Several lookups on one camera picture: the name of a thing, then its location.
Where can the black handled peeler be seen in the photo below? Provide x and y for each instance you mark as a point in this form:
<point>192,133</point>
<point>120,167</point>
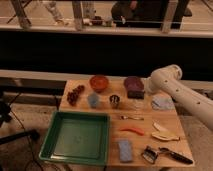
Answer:
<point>175,156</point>

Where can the green plastic tray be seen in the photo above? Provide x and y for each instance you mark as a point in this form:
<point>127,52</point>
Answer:
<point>77,138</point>

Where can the bunch of red grapes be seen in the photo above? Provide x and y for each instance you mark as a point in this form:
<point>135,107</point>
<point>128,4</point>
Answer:
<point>72,96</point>

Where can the black binder clip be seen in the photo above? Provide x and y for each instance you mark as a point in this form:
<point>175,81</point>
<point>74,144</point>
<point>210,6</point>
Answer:
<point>150,155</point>

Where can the white paper cup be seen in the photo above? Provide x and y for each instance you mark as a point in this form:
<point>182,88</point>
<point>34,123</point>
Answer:
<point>138,104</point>

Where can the orange bowl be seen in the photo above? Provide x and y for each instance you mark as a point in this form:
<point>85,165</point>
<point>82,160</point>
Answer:
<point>99,83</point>

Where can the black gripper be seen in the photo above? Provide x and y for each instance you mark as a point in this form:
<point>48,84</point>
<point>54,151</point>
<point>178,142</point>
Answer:
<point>135,94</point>

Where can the purple bowl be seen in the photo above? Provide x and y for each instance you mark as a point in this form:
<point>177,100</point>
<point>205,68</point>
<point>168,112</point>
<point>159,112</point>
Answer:
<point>133,83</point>

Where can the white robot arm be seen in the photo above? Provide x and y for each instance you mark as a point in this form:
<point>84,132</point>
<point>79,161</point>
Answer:
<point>167,79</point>

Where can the small metal cup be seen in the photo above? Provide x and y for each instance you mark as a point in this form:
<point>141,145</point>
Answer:
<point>114,101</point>

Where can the blue sponge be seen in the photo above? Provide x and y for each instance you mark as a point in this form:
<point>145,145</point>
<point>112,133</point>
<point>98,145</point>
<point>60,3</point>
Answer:
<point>125,151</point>

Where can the blue plastic cup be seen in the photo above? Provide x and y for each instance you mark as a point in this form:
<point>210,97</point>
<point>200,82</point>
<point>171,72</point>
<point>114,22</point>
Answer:
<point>93,100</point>

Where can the blue folded cloth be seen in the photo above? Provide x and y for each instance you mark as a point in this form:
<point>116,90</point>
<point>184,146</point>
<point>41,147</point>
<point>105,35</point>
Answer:
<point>162,103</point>

